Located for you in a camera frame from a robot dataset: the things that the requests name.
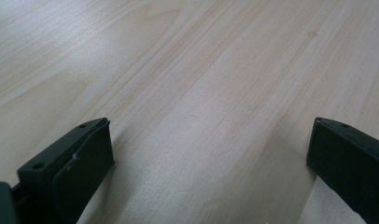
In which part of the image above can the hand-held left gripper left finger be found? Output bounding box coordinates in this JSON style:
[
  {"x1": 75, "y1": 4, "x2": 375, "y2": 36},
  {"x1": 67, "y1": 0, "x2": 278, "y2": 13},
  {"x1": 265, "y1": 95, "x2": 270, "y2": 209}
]
[{"x1": 16, "y1": 117, "x2": 116, "y2": 224}]

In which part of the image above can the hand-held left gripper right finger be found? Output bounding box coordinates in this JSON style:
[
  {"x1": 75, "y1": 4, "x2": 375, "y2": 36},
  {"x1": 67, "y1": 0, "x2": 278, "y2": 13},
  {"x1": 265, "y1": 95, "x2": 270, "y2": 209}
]
[{"x1": 305, "y1": 117, "x2": 379, "y2": 224}]

